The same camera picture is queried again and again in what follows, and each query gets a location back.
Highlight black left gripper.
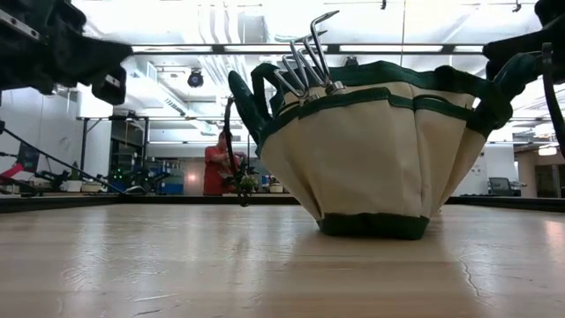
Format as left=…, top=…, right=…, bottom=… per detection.
left=0, top=0, right=133, bottom=106

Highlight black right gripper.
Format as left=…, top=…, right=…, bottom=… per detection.
left=483, top=0, right=565, bottom=83

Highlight cream canvas green-trimmed gardening bag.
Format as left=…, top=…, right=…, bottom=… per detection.
left=249, top=60, right=514, bottom=241

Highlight black round ceiling spotlight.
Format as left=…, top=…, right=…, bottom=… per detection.
left=186, top=67, right=206, bottom=89

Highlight small dark monitor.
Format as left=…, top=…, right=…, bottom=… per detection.
left=16, top=142, right=41, bottom=173

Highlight red object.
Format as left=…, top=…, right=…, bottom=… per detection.
left=0, top=162, right=26, bottom=180

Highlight black office chair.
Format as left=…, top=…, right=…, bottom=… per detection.
left=488, top=176, right=527, bottom=197

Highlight person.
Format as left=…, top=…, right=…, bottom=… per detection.
left=202, top=130, right=249, bottom=197

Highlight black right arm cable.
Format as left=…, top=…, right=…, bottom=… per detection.
left=541, top=42, right=565, bottom=158

